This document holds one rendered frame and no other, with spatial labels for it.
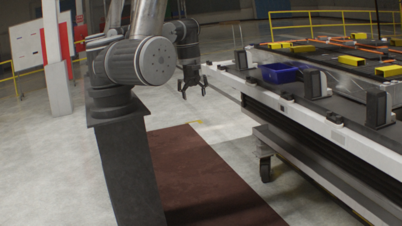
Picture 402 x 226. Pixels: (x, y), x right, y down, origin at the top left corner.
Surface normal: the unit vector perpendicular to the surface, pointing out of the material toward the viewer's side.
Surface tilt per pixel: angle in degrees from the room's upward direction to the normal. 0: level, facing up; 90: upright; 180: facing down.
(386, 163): 90
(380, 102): 90
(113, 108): 23
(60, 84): 90
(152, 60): 90
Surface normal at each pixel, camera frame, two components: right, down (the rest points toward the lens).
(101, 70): -0.62, 0.39
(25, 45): 0.39, 0.21
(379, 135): -0.95, 0.19
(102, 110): -0.21, -0.76
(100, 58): -0.63, -0.10
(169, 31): 0.76, 0.09
